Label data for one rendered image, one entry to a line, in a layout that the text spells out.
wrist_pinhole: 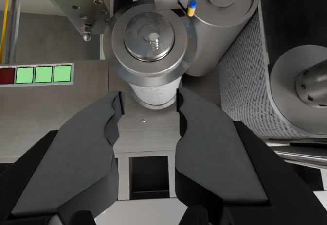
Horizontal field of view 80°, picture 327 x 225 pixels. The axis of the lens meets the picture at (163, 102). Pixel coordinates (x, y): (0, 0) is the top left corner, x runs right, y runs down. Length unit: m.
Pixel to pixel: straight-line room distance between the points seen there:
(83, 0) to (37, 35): 2.02
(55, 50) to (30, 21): 0.42
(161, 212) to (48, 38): 2.26
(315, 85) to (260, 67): 0.08
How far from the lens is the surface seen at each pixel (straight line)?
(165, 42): 0.30
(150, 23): 0.31
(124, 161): 0.63
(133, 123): 0.62
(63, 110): 0.69
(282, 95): 0.35
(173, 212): 0.65
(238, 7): 0.37
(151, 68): 0.29
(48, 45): 2.55
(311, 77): 0.34
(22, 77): 0.78
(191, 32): 0.33
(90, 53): 2.43
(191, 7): 0.28
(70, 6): 0.66
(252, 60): 0.39
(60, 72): 0.72
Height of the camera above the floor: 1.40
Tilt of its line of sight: 10 degrees down
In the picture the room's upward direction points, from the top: 177 degrees clockwise
